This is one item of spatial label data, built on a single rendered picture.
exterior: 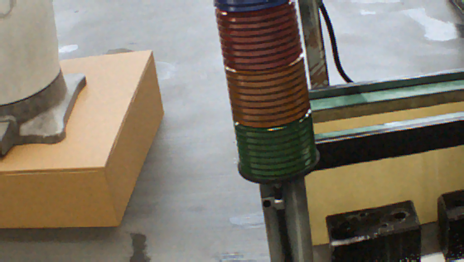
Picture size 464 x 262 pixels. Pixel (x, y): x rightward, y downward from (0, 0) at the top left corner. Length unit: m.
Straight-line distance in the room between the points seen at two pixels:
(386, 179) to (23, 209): 0.47
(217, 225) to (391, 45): 0.58
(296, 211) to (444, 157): 0.32
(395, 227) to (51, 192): 0.44
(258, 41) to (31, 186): 0.56
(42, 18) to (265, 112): 0.56
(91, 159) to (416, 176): 0.39
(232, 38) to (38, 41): 0.55
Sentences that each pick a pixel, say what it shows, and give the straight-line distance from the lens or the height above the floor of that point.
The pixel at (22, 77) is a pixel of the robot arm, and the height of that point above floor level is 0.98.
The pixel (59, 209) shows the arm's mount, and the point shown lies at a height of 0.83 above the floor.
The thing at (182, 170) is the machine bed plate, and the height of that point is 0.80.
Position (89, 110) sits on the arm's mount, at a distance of 1.26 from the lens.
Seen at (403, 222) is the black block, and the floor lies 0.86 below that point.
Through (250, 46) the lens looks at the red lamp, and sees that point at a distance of 0.67.
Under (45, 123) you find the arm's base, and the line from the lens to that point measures 1.21.
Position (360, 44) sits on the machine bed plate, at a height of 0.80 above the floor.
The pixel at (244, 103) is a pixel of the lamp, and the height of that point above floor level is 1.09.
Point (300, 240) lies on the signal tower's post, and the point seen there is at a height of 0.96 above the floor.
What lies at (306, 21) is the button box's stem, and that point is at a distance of 1.24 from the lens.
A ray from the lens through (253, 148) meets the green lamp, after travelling 0.71.
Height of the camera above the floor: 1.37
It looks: 25 degrees down
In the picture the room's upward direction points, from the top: 10 degrees counter-clockwise
